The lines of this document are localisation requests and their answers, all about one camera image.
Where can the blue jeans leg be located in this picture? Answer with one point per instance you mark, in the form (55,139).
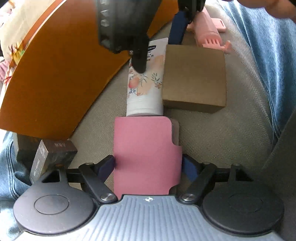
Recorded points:
(272,42)
(14,182)

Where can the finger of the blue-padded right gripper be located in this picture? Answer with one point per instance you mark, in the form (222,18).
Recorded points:
(201,176)

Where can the orange cardboard box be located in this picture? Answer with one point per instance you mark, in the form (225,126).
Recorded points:
(59,76)

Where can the pink card holder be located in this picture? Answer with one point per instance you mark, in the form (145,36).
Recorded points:
(148,157)

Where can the person's right hand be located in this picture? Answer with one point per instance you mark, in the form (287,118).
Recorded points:
(281,9)

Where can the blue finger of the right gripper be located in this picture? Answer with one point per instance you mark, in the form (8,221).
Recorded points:
(178,27)

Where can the right blue jeans leg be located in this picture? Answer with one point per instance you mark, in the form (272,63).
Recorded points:
(272,42)

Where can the brown cardboard box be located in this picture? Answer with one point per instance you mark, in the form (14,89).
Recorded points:
(194,79)

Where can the floral white tube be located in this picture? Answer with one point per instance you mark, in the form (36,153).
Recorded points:
(144,90)

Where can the slim black photo card box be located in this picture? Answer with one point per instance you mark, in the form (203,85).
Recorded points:
(48,154)

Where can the beige sofa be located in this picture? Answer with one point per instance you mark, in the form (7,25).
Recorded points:
(241,132)

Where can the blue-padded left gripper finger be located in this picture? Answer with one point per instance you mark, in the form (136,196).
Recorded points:
(94,177)

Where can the black textured box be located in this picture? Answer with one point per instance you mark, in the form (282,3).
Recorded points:
(25,149)

